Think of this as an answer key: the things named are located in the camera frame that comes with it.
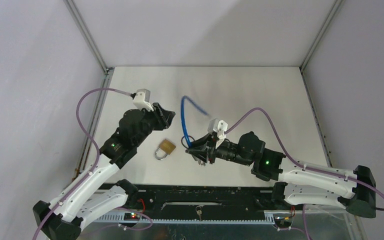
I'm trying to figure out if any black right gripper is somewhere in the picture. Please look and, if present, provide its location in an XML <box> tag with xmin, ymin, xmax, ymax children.
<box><xmin>186</xmin><ymin>132</ymin><xmax>253</xmax><ymax>167</ymax></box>

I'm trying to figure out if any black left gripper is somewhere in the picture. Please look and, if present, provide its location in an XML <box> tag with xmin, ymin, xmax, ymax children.
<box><xmin>132</xmin><ymin>102</ymin><xmax>176</xmax><ymax>147</ymax></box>

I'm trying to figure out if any blue cable lock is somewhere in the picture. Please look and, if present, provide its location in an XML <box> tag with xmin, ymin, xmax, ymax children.
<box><xmin>180</xmin><ymin>95</ymin><xmax>211</xmax><ymax>149</ymax></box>

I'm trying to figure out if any brass padlock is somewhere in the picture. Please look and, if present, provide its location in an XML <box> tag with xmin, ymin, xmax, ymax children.
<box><xmin>154</xmin><ymin>139</ymin><xmax>176</xmax><ymax>161</ymax></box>

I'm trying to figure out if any padlock key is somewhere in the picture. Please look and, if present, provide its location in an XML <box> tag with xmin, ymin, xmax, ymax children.
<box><xmin>195</xmin><ymin>205</ymin><xmax>202</xmax><ymax>221</ymax></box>

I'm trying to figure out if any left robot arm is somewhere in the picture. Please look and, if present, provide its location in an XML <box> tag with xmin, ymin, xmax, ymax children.
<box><xmin>33</xmin><ymin>102</ymin><xmax>176</xmax><ymax>240</ymax></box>

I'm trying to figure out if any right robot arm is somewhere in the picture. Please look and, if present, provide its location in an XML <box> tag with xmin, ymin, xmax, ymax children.
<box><xmin>186</xmin><ymin>131</ymin><xmax>376</xmax><ymax>219</ymax></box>

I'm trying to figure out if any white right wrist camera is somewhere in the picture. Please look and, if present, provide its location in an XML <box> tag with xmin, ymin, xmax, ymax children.
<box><xmin>207</xmin><ymin>118</ymin><xmax>228</xmax><ymax>149</ymax></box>

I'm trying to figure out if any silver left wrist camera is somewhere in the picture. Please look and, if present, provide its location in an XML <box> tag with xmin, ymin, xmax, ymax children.
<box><xmin>132</xmin><ymin>88</ymin><xmax>154</xmax><ymax>112</ymax></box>

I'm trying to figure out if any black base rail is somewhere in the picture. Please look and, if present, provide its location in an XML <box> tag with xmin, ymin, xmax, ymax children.
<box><xmin>107</xmin><ymin>184</ymin><xmax>299</xmax><ymax>223</ymax></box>

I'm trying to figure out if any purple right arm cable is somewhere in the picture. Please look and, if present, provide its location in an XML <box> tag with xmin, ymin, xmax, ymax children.
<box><xmin>225</xmin><ymin>107</ymin><xmax>384</xmax><ymax>240</ymax></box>

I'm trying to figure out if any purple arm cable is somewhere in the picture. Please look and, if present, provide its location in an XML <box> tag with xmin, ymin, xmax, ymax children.
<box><xmin>225</xmin><ymin>107</ymin><xmax>384</xmax><ymax>240</ymax></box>
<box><xmin>31</xmin><ymin>87</ymin><xmax>154</xmax><ymax>240</ymax></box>

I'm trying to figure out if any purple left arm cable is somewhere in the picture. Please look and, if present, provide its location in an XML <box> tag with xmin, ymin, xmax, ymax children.
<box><xmin>31</xmin><ymin>87</ymin><xmax>154</xmax><ymax>240</ymax></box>

